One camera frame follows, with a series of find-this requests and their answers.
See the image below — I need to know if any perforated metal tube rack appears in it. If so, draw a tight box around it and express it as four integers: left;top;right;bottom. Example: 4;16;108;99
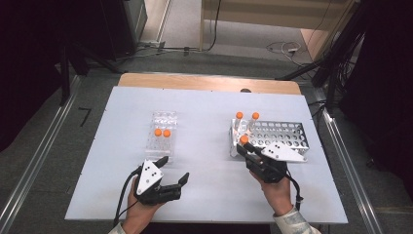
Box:
229;118;311;159

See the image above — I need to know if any person's left hand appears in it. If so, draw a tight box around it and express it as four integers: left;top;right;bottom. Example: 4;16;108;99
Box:
121;177;163;234

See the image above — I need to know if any white cable with adapter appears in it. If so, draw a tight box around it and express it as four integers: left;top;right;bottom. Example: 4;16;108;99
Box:
266;40;305;67

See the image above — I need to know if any black metal stand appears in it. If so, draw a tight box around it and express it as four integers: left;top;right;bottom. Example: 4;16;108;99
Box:
276;0;369;116
58;38;126;106

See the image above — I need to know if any wooden table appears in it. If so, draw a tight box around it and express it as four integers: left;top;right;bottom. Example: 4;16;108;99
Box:
117;72;302;96

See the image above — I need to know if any black cabinet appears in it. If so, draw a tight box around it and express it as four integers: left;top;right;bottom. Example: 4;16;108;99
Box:
96;0;148;61

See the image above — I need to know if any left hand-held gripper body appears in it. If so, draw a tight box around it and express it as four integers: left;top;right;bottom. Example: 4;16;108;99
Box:
134;159;170;207

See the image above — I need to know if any dark curtain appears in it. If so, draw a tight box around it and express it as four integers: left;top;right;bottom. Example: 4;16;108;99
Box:
0;0;101;152
339;0;413;196

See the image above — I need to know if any aluminium rail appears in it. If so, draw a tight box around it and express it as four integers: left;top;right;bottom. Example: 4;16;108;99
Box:
0;75;82;233
311;87;384;234

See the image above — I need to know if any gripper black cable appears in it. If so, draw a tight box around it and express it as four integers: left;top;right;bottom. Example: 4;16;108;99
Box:
113;166;144;227
284;173;305;213

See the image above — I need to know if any clear plastic tube rack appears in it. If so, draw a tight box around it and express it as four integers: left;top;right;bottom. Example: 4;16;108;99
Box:
144;110;178;165

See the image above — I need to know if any light wooden cabinet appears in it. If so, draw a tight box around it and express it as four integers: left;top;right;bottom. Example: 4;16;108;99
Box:
199;0;358;61

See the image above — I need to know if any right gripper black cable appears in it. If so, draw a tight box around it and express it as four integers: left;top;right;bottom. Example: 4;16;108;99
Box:
284;173;305;213

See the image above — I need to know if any black hanging cable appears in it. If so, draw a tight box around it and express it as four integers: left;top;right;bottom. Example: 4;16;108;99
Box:
206;0;223;53

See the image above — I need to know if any black floor cable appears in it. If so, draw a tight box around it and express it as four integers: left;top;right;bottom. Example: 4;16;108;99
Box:
116;40;204;61

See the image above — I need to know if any white board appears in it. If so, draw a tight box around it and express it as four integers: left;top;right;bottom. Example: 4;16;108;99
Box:
63;85;349;225

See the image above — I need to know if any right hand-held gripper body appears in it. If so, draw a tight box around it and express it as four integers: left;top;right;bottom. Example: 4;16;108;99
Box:
246;140;308;184

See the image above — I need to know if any person's right hand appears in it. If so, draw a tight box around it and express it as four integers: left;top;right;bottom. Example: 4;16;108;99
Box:
249;171;294;217

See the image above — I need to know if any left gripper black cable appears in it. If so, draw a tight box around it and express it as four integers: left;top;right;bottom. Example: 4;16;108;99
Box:
113;166;144;227

